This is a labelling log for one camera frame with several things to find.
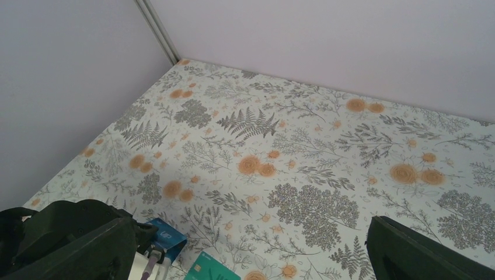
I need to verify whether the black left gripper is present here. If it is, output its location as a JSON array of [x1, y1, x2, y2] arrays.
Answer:
[[0, 199, 159, 267]]

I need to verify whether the aluminium rail base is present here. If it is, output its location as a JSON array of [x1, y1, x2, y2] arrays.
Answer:
[[134, 0, 181, 65]]

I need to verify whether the floral table cloth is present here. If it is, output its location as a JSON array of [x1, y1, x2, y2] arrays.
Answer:
[[27, 60, 494, 279]]

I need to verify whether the teal credit card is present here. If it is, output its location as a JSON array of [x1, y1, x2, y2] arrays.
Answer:
[[184, 251, 241, 280]]

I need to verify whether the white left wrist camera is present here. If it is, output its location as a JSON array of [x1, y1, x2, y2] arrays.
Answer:
[[128, 253, 172, 280]]

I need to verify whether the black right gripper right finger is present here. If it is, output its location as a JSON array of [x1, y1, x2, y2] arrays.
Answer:
[[365, 216, 494, 279]]

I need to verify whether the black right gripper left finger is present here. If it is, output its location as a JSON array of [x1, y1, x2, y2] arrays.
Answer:
[[1, 218, 137, 279]]

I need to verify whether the dark blue credit card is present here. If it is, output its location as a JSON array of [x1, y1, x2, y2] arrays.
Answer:
[[146, 218, 187, 264]]

